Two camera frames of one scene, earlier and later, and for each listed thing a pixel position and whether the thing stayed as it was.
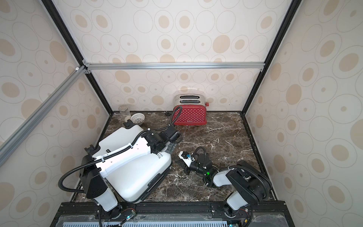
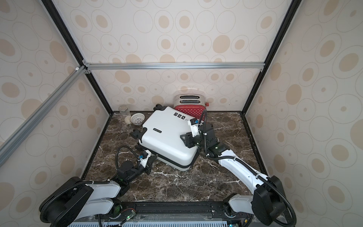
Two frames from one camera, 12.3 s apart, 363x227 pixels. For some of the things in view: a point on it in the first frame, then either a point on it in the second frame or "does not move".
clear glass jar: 124,111 does not move
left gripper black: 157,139 -> 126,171
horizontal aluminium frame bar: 136,65 does not move
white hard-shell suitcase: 133,181 -> 160,133
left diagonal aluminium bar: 8,146 does not move
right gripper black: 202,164 -> 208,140
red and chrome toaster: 190,109 does not move
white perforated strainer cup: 137,118 does not move
